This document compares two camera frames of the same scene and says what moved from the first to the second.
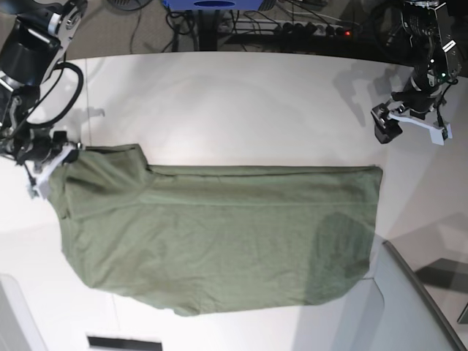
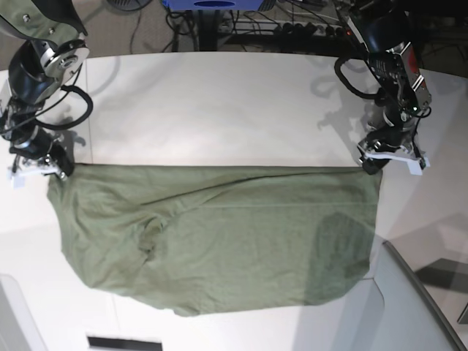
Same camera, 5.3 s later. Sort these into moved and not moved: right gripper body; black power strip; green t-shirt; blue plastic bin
Moved: right gripper body
Not moved: green t-shirt; blue plastic bin; black power strip
